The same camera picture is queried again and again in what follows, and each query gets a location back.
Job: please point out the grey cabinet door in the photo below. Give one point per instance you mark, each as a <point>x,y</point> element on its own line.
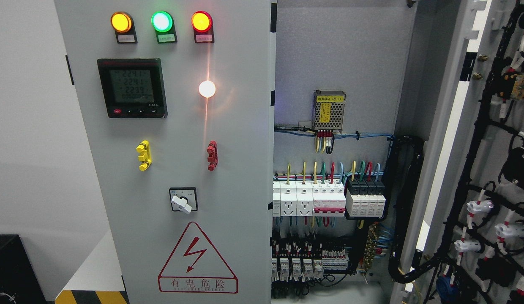
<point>233,199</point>
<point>460,236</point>

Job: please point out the red indicator lamp left door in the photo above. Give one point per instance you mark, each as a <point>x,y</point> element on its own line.
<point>202,24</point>

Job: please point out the green indicator lamp left door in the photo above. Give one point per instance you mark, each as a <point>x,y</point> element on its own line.
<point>164,27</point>

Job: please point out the yellow indicator lamp left door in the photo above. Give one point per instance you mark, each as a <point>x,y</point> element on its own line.
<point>123,25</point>

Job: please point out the red terminal connector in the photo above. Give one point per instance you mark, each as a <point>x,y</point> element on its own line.
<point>212,155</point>

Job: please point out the white socket breaker row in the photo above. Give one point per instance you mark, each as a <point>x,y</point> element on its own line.
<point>298,198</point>

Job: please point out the perforated metal power supply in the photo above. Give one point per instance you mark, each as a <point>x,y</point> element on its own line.
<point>328,109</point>

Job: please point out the white glowing indicator lamp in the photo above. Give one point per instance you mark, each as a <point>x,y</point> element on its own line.
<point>207,89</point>

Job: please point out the black surge protector block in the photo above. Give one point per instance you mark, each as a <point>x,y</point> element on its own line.
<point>365,200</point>

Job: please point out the yellow terminal connector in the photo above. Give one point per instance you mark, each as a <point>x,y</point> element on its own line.
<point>144,157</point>

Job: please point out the lower relay terminal row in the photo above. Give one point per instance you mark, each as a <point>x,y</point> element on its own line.
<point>307,259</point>

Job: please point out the red electric hazard warning sticker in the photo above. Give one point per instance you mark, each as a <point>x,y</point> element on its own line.
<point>195,266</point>

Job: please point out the black digital power meter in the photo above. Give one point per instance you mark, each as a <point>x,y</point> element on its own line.
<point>133,88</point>

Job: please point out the white rotary selector switch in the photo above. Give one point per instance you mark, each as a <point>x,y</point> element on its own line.
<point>183,199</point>

